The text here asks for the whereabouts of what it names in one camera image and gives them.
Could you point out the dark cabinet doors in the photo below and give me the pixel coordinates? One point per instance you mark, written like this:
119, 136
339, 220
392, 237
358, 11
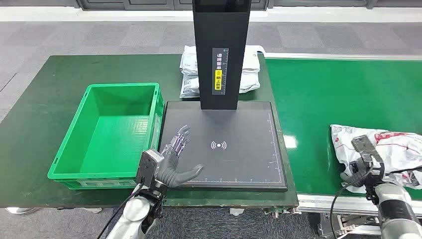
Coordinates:
148, 4

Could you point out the green conveyor belt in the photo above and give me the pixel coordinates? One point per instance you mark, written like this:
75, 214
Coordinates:
329, 92

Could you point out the black scanner base plate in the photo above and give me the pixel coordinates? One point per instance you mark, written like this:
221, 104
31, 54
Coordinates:
237, 158

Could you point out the green plastic crate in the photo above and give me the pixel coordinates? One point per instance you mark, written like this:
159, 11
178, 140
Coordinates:
108, 145

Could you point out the flat grey stacked parcel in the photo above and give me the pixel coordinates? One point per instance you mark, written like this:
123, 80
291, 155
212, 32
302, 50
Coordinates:
189, 85
252, 61

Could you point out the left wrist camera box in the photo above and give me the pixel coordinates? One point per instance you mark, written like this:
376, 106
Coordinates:
148, 166

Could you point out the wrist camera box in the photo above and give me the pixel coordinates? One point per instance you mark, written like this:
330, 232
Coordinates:
364, 146
148, 166

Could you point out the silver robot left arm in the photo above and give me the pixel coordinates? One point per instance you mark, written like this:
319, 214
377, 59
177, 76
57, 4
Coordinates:
135, 211

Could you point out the black scanner column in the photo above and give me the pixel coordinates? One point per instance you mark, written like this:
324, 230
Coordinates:
221, 33

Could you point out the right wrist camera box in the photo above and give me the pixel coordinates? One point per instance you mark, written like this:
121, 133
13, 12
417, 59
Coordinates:
364, 146

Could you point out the grey parcel black print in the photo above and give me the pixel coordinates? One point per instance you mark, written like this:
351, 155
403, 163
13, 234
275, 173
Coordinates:
399, 151

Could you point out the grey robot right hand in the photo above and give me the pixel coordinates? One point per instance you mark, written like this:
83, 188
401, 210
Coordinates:
359, 175

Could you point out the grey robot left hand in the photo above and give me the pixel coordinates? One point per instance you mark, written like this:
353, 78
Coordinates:
169, 171

